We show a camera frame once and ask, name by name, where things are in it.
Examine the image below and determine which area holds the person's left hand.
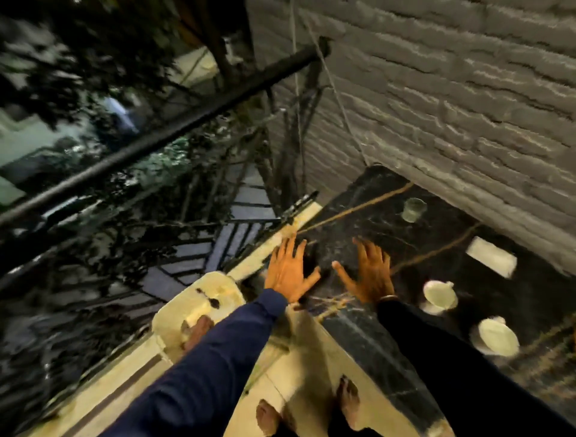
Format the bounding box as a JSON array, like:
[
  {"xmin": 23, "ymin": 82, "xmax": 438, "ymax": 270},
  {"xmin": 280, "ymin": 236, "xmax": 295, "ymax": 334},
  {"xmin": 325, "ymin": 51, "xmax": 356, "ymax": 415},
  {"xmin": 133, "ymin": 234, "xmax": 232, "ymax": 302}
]
[{"xmin": 264, "ymin": 234, "xmax": 322, "ymax": 303}]

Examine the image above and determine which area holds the person's right hand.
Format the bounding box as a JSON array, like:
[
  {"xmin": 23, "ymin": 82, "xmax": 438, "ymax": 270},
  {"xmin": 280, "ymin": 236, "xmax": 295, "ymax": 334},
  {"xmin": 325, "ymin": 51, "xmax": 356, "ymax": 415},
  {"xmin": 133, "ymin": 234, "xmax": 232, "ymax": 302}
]
[{"xmin": 332, "ymin": 238, "xmax": 396, "ymax": 304}]

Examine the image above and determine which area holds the person's right forearm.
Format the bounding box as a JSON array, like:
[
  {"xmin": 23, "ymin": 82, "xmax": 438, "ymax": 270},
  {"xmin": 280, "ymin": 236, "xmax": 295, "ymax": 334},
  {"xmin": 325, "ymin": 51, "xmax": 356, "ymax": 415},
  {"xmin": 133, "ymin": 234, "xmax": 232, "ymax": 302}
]
[{"xmin": 376, "ymin": 297, "xmax": 576, "ymax": 437}]

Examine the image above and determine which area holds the person's left forearm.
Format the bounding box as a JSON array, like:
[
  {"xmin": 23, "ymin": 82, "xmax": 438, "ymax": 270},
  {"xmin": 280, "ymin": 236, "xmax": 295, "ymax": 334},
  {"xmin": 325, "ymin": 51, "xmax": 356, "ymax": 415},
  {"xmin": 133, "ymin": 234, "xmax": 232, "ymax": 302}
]
[{"xmin": 100, "ymin": 288, "xmax": 289, "ymax": 437}]

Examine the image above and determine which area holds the clear drinking glass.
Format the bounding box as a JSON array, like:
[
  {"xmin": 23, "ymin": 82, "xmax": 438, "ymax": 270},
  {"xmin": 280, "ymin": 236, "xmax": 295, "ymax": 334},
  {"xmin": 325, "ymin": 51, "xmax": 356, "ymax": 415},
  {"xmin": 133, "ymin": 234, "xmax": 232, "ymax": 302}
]
[{"xmin": 400, "ymin": 197, "xmax": 428, "ymax": 224}]

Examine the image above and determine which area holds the small white cup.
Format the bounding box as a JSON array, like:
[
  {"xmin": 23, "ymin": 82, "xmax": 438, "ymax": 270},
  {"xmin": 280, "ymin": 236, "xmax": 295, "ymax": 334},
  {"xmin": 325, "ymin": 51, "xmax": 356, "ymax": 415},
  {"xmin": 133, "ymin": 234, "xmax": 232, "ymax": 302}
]
[{"xmin": 419, "ymin": 279, "xmax": 459, "ymax": 316}]

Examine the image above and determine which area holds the cream plastic planter tub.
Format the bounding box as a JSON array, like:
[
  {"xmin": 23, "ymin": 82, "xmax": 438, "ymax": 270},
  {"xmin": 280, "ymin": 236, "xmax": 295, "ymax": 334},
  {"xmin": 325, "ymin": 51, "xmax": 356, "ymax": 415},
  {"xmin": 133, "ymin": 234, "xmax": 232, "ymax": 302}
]
[{"xmin": 151, "ymin": 271, "xmax": 246, "ymax": 363}]

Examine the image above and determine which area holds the white rectangular box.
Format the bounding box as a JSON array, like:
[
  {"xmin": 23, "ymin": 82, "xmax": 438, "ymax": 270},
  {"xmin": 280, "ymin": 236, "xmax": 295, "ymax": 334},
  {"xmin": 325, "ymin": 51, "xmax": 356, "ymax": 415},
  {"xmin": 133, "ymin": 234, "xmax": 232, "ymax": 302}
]
[{"xmin": 465, "ymin": 236, "xmax": 518, "ymax": 279}]

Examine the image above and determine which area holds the person's right foot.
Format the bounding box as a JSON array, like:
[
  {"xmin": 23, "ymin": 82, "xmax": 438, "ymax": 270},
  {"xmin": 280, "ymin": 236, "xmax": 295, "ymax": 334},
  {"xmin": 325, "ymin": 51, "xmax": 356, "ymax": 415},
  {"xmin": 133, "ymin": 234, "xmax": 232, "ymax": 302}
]
[{"xmin": 337, "ymin": 375, "xmax": 362, "ymax": 431}]

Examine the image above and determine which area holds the person's foot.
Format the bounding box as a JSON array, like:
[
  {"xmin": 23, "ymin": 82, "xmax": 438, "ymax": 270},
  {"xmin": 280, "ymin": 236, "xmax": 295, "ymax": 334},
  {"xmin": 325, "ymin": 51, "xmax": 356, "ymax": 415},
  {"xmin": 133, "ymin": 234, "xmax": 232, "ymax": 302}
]
[
  {"xmin": 256, "ymin": 399, "xmax": 289, "ymax": 437},
  {"xmin": 337, "ymin": 375, "xmax": 362, "ymax": 431}
]

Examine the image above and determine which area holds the white round bowl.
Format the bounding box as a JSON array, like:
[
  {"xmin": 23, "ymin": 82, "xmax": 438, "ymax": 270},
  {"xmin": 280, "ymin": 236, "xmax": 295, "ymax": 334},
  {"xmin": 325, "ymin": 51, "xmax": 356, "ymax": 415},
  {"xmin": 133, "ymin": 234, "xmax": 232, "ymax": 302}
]
[{"xmin": 470, "ymin": 315, "xmax": 521, "ymax": 358}]

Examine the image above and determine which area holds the glass balcony panel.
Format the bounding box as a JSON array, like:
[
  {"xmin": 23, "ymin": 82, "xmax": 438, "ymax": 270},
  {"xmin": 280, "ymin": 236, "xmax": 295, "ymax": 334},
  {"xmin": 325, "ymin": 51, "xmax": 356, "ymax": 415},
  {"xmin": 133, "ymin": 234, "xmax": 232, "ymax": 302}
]
[{"xmin": 0, "ymin": 59, "xmax": 325, "ymax": 433}]

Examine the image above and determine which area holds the person's left foot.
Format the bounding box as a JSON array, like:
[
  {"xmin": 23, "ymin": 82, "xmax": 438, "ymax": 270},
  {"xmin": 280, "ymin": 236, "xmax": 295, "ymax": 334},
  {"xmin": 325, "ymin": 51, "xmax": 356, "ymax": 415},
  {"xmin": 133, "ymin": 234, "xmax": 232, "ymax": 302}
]
[{"xmin": 256, "ymin": 399, "xmax": 289, "ymax": 437}]

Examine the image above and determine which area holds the black metal handrail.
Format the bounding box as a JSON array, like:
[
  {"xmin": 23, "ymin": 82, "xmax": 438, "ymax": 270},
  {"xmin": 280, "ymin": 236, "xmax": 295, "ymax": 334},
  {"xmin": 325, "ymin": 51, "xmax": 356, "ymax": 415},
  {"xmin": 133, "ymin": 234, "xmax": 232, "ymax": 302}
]
[{"xmin": 0, "ymin": 37, "xmax": 332, "ymax": 227}]

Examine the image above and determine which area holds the dark leafy tree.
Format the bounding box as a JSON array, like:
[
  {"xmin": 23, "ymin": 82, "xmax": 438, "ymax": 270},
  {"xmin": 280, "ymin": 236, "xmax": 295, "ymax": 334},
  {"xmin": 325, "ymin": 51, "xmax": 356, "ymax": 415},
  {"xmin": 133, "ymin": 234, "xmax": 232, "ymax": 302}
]
[{"xmin": 0, "ymin": 0, "xmax": 253, "ymax": 131}]

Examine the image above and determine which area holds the black railing base bracket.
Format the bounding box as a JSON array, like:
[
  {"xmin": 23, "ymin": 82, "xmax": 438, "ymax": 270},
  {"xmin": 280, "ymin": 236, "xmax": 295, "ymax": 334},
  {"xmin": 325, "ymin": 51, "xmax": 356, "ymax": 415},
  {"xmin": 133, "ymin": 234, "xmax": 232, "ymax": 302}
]
[{"xmin": 270, "ymin": 191, "xmax": 320, "ymax": 228}]

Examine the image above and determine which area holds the thin hanging wire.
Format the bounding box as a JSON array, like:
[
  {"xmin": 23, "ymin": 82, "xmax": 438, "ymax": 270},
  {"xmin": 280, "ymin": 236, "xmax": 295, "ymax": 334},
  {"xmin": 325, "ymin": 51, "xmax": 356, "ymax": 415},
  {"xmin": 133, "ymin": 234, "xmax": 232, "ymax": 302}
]
[{"xmin": 289, "ymin": 0, "xmax": 308, "ymax": 190}]

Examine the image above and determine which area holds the thin slanted wire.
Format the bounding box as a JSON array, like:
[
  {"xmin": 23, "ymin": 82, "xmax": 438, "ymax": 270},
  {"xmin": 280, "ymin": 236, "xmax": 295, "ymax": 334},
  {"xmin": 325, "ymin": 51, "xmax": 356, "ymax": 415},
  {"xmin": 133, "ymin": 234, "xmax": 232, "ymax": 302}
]
[{"xmin": 299, "ymin": 9, "xmax": 371, "ymax": 166}]

